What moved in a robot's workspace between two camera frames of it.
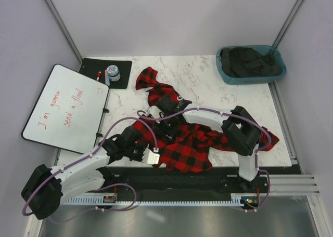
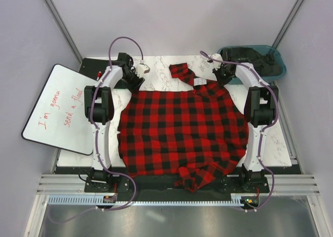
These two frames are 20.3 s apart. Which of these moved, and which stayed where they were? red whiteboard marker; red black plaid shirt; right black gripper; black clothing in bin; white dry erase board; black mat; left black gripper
Moved: red black plaid shirt; left black gripper; right black gripper
Stayed: black mat; black clothing in bin; red whiteboard marker; white dry erase board
